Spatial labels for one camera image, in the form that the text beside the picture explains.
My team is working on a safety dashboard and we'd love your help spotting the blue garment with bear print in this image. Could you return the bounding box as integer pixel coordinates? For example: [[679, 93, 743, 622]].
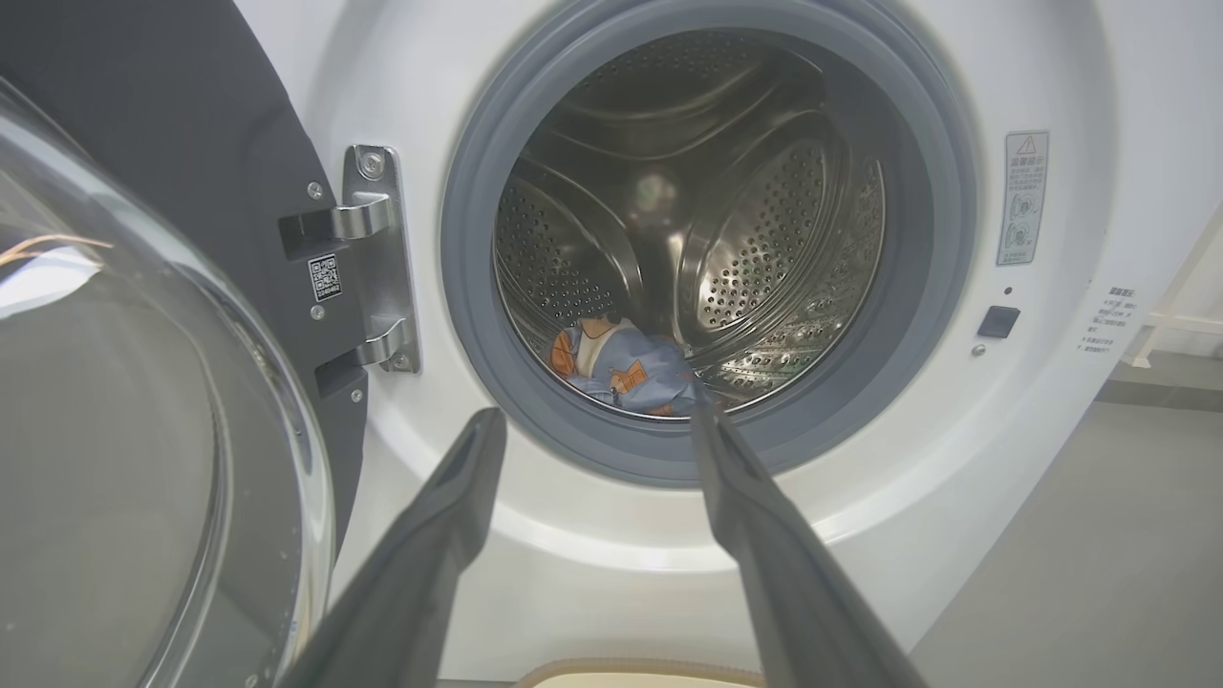
[[549, 315, 713, 419]]

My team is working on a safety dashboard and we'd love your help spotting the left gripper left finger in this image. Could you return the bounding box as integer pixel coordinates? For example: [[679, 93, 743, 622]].
[[277, 408, 507, 688]]

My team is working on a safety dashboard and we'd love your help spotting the white washing machine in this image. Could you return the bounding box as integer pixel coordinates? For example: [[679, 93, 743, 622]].
[[234, 0, 1223, 684]]

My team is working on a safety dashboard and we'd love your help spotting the black glass washing machine door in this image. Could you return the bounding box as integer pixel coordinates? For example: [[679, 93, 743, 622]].
[[0, 0, 369, 688]]

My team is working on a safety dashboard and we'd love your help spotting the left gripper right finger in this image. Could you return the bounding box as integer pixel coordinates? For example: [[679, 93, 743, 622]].
[[690, 397, 928, 688]]

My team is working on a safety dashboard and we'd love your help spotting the white metal rack frame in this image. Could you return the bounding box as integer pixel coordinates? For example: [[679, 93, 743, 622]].
[[1123, 196, 1223, 371]]

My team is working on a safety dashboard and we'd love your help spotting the grey rubber door gasket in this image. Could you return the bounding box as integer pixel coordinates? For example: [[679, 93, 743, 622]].
[[440, 0, 980, 488]]

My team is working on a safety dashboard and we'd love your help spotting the metal door hinge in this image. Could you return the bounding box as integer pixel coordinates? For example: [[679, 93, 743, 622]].
[[277, 143, 423, 376]]

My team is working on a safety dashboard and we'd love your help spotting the small QR code sticker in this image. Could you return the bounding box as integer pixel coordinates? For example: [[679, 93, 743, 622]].
[[306, 252, 345, 303]]

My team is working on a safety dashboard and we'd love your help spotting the white text sticker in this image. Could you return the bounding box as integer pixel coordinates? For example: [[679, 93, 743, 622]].
[[1080, 285, 1138, 353]]

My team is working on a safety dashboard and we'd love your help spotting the grey warning sticker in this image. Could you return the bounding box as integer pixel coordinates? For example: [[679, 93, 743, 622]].
[[996, 130, 1050, 268]]

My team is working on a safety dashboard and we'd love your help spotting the cream perforated laundry basket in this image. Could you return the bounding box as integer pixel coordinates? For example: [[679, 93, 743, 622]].
[[514, 657, 767, 688]]

